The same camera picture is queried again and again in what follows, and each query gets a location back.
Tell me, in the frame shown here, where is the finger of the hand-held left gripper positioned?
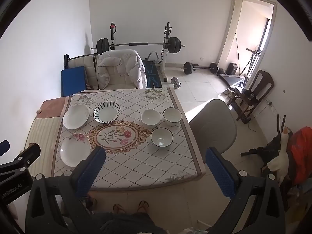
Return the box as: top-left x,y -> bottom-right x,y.
0,140 -> 10,158
0,143 -> 41,176

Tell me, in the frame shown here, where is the person's foot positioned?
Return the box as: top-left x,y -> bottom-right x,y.
113,203 -> 127,215
137,200 -> 150,212

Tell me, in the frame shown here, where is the black and blue bench pad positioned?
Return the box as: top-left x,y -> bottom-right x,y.
142,60 -> 163,88

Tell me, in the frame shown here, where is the pink floral plate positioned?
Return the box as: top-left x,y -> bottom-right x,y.
60,133 -> 91,167

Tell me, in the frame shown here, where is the table with patterned cloth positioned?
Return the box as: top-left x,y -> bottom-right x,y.
52,87 -> 206,191

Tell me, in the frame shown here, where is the white down jacket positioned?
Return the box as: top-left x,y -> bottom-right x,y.
96,49 -> 147,90

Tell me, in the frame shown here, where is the blue striped plate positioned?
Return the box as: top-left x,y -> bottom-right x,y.
93,102 -> 121,124

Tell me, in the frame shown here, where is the door frame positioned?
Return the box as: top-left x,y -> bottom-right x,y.
218,0 -> 278,78

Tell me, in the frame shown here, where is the black-rimmed bowl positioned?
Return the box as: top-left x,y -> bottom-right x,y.
163,108 -> 182,127
151,127 -> 174,148

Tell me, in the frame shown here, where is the short barbell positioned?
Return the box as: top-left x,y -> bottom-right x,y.
183,62 -> 218,75

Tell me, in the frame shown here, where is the barbell with black plates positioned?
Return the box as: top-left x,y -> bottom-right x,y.
91,37 -> 186,54

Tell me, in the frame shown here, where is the plain white plate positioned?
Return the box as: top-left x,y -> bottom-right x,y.
63,104 -> 90,130

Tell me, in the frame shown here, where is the beige folding lounger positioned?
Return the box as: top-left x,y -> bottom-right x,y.
64,53 -> 99,90

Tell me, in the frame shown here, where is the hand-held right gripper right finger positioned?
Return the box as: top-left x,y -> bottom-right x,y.
205,147 -> 285,234

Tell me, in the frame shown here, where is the black exercise equipment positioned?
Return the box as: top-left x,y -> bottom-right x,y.
241,114 -> 293,168

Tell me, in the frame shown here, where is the person's left foot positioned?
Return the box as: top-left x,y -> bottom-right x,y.
113,203 -> 127,215

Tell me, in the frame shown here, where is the dark wooden chair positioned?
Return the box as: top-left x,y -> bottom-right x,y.
228,70 -> 275,123

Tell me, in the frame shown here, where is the white goose plush toy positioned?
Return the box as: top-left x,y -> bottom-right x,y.
266,126 -> 292,183

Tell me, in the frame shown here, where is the orange bag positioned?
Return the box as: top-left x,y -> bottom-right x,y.
286,127 -> 312,186

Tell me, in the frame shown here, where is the plain white bowl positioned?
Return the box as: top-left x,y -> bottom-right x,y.
141,109 -> 161,128

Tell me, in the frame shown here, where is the beige padded chair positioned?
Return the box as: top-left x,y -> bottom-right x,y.
97,51 -> 137,90

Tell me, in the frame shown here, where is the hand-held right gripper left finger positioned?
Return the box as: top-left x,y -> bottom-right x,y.
25,146 -> 106,234

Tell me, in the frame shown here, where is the person's right foot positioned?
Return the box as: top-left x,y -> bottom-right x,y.
137,200 -> 150,212

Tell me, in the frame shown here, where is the grey upholstered chair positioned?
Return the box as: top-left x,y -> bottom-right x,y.
189,99 -> 237,166

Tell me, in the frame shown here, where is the treadmill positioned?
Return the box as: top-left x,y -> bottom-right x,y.
218,48 -> 262,89

